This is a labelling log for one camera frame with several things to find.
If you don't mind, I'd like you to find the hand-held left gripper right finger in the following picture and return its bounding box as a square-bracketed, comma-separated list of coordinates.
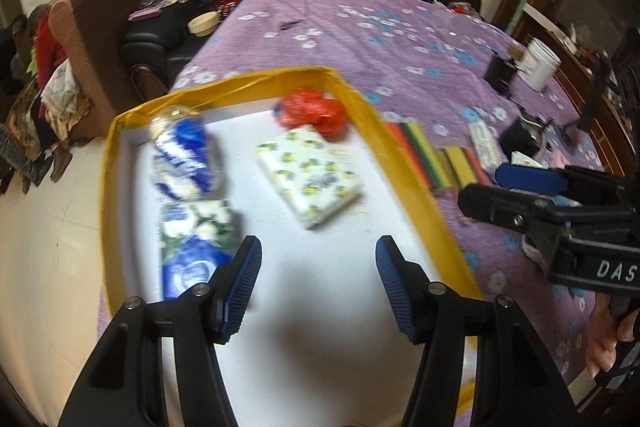
[375, 235, 583, 427]

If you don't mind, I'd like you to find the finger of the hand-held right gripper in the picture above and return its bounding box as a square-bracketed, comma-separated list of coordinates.
[457, 183, 576, 253]
[495, 163, 626, 208]

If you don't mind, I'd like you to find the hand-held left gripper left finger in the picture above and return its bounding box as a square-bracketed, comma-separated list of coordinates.
[57, 234, 263, 427]

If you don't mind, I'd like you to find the pink rose tissue pack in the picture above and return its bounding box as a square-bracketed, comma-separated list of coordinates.
[520, 232, 551, 267]

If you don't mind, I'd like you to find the white tissue pack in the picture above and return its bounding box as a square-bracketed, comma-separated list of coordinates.
[467, 119, 502, 168]

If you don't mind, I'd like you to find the green blue tissue pack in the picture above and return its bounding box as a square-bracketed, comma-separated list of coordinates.
[159, 199, 243, 303]

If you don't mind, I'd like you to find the yellow cardboard box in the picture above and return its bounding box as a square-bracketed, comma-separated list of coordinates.
[100, 66, 485, 427]

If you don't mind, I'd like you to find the lemon print tissue pack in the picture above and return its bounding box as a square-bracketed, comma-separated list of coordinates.
[255, 126, 364, 232]

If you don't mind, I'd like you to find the person's right hand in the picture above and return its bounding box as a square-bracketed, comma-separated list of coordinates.
[585, 294, 640, 380]

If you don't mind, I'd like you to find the black cylindrical motor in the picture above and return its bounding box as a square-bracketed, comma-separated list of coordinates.
[499, 112, 556, 162]

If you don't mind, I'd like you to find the multicolour sponge pack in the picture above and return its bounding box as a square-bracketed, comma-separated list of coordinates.
[437, 146, 493, 190]
[382, 119, 453, 194]

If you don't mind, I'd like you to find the white plastic jar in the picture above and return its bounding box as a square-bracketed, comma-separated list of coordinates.
[515, 37, 562, 92]

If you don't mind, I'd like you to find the wooden sideboard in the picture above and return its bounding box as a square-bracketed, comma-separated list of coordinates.
[505, 2, 640, 178]

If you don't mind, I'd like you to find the crumpled plastic bag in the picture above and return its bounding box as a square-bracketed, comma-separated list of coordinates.
[149, 107, 223, 202]

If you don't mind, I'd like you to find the red plastic bag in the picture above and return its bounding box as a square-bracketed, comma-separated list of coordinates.
[272, 88, 350, 142]

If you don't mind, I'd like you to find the purple floral tablecloth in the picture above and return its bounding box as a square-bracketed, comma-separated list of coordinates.
[97, 0, 621, 427]

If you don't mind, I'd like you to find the patterned cloth pile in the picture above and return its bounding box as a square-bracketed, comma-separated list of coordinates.
[40, 59, 93, 142]

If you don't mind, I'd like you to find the red round basket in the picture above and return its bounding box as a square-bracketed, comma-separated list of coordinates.
[214, 0, 247, 18]

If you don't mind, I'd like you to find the brown armchair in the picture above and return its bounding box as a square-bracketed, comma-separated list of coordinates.
[49, 0, 182, 140]

